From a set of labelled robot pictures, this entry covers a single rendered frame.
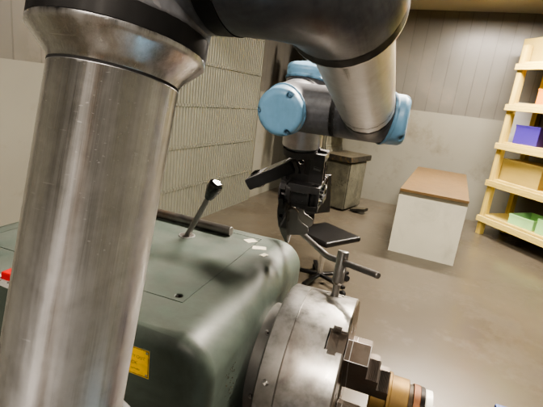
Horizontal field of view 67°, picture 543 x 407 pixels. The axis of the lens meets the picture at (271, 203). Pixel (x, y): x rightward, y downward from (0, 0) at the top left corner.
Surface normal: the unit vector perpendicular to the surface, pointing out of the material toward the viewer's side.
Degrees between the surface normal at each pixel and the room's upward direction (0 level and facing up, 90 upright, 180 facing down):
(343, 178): 90
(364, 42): 139
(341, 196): 90
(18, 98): 90
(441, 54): 90
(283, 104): 101
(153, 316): 0
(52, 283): 78
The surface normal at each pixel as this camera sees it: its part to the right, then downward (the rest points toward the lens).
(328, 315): 0.03, -0.88
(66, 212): 0.06, 0.06
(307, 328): -0.07, -0.72
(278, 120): -0.35, 0.39
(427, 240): -0.41, 0.19
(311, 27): 0.15, 0.96
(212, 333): 0.64, -0.67
